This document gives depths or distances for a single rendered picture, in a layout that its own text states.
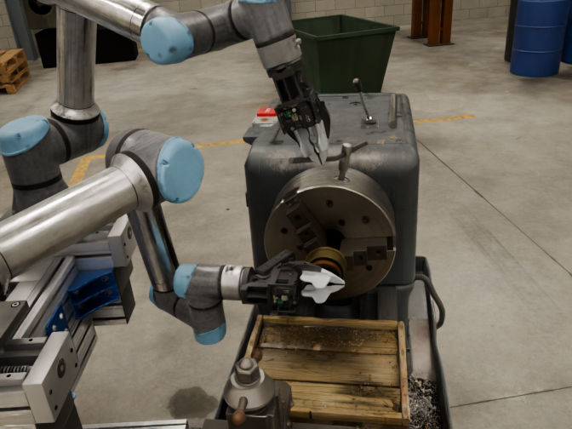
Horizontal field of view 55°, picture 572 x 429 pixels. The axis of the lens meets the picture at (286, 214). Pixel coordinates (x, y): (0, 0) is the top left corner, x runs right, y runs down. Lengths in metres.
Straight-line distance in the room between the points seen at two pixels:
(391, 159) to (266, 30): 0.54
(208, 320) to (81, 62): 0.65
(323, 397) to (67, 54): 0.94
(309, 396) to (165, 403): 1.38
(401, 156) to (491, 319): 1.66
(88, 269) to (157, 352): 1.36
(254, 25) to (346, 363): 0.74
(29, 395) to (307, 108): 0.68
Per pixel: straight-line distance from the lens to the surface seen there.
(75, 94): 1.42
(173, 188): 0.99
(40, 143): 1.39
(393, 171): 1.38
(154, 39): 0.95
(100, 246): 1.42
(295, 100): 1.00
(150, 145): 1.01
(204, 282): 1.18
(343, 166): 1.25
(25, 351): 1.12
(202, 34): 0.98
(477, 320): 2.90
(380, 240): 1.27
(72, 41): 1.36
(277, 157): 1.41
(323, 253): 1.20
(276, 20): 0.99
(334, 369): 1.26
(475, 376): 2.59
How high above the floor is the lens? 1.74
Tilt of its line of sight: 27 degrees down
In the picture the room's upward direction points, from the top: 4 degrees counter-clockwise
